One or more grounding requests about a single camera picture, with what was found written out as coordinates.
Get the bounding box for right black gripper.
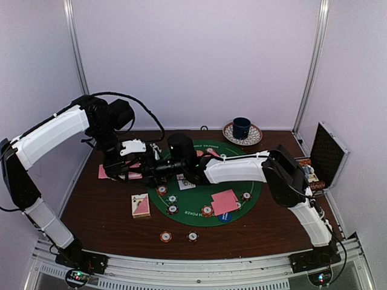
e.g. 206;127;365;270
129;152;187;188

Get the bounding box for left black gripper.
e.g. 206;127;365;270
90;122;129;183

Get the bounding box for queen of hearts card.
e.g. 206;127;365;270
177;174;196;190

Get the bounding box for dark chips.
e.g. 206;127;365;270
241;192;252;202
166;205;179;215

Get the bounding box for orange poker chip stack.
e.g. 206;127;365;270
160;231;172;243

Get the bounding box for dark red poker chip stack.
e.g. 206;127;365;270
187;231;199;242

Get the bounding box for blue small blind button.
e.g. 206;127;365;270
218;213;232;223

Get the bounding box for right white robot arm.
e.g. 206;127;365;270
137;134;336;267

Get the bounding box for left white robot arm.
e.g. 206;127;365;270
1;94;135;268

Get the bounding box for round green poker mat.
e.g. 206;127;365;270
146;139;262;227

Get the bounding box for dark blue mug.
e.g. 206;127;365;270
233;117;251;140

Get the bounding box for patterned ceramic saucer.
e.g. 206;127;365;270
222;123;262;146

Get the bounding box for aluminium poker chip case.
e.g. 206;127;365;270
296;121;350;192

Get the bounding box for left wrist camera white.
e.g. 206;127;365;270
120;139;146;156

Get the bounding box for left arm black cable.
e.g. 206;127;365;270
87;92;166;143

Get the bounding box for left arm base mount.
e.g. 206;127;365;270
55;251;108;274

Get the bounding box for front aluminium rail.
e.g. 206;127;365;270
21;238;376;289

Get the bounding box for left aluminium frame post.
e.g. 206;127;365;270
63;0;96;107

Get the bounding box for aluminium frame post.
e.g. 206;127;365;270
63;0;96;107
291;0;330;135

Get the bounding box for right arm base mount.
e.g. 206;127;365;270
288;251;342;274

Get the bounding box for right aluminium frame post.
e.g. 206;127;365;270
291;0;330;135

